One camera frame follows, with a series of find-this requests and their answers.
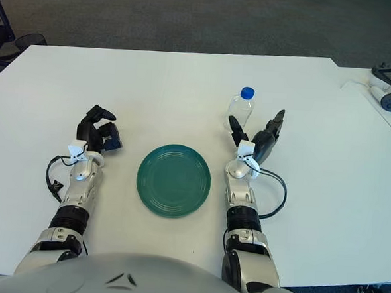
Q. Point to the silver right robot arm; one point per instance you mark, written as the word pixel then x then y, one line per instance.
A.
pixel 242 189

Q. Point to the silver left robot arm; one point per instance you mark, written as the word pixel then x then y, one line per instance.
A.
pixel 78 189

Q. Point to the grey robot torso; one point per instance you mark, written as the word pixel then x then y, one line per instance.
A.
pixel 124 281

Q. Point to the black mesh wastebasket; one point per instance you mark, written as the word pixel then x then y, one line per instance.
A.
pixel 31 41

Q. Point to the clear bottle with blue cap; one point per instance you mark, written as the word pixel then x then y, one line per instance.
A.
pixel 241 109

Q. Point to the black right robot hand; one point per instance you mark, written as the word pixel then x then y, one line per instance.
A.
pixel 265 144

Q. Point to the green round plate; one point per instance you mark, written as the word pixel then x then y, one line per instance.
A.
pixel 173 181

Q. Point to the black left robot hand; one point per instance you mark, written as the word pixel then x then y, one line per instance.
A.
pixel 90 133

